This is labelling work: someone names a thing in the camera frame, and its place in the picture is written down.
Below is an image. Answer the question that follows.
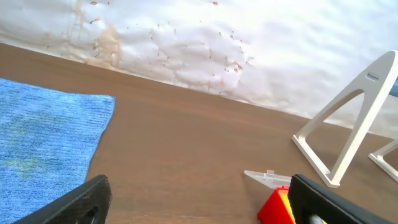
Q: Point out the blue cloth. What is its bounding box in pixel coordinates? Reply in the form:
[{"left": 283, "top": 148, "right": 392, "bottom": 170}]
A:
[{"left": 0, "top": 77, "right": 116, "bottom": 224}]

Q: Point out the red and yellow tip box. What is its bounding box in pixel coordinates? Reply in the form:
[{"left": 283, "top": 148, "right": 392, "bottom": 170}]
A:
[{"left": 244, "top": 169, "right": 297, "bottom": 224}]

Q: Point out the white and blue stand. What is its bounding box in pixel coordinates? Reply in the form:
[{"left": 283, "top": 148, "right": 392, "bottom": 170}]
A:
[{"left": 291, "top": 50, "right": 398, "bottom": 189}]

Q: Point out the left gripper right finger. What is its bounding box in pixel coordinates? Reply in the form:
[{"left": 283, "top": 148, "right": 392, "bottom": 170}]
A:
[{"left": 287, "top": 174, "right": 396, "bottom": 224}]

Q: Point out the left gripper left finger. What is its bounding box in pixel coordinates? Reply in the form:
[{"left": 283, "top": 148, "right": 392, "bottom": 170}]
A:
[{"left": 12, "top": 174, "right": 113, "bottom": 224}]

